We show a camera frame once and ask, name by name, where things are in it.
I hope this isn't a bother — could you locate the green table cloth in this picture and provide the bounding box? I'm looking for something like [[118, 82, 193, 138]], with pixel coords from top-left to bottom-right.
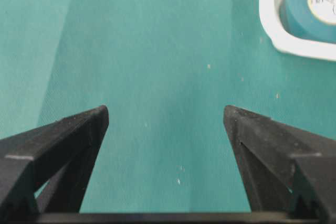
[[1, 0, 335, 212]]

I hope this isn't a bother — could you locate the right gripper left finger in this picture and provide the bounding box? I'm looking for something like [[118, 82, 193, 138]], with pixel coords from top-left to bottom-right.
[[1, 105, 109, 223]]

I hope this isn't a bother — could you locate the teal green tape roll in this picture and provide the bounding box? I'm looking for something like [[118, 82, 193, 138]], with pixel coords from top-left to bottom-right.
[[279, 0, 335, 44]]

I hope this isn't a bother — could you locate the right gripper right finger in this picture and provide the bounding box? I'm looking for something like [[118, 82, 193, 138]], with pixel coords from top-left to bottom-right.
[[224, 105, 335, 223]]

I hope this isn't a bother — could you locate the white plastic case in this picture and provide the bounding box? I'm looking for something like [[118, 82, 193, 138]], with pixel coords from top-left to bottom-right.
[[259, 0, 335, 61]]

